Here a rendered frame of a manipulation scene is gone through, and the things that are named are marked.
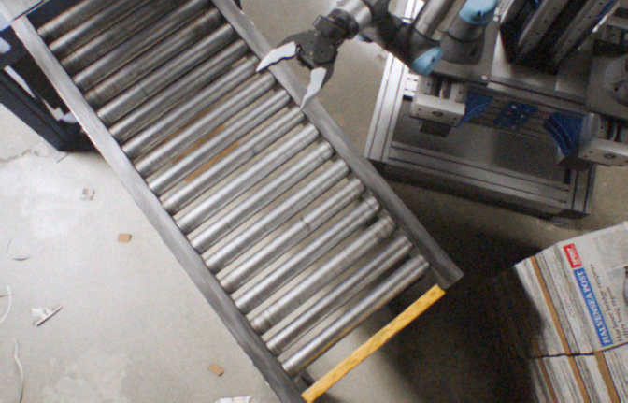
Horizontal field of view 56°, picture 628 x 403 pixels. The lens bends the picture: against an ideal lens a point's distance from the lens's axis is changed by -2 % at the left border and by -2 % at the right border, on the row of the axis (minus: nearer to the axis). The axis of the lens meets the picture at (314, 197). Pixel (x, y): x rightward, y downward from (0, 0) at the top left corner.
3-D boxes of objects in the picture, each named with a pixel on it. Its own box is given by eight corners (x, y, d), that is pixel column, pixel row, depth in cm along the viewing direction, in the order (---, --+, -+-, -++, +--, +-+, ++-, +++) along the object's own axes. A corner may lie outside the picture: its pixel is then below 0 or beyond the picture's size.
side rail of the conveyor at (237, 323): (307, 398, 156) (307, 402, 144) (292, 411, 155) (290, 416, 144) (41, 35, 183) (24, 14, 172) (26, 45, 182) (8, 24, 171)
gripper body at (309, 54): (318, 83, 127) (354, 45, 129) (322, 68, 118) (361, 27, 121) (290, 60, 127) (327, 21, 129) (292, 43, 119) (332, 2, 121)
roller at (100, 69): (215, 7, 178) (212, -3, 173) (81, 97, 170) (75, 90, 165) (206, -5, 179) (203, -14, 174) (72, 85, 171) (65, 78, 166)
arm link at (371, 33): (381, 60, 139) (387, 35, 129) (344, 32, 141) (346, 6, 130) (402, 36, 141) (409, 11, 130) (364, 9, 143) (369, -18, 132)
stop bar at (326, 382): (445, 294, 151) (447, 293, 149) (308, 406, 144) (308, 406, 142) (436, 283, 152) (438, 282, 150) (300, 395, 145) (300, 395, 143)
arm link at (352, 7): (375, 12, 121) (344, -14, 122) (361, 27, 120) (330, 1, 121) (367, 28, 129) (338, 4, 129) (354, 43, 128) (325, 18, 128)
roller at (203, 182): (309, 120, 169) (309, 112, 164) (170, 222, 161) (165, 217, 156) (298, 107, 170) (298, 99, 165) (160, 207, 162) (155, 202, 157)
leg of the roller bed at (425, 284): (413, 302, 230) (454, 279, 164) (402, 311, 229) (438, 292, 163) (404, 290, 231) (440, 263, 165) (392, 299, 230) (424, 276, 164)
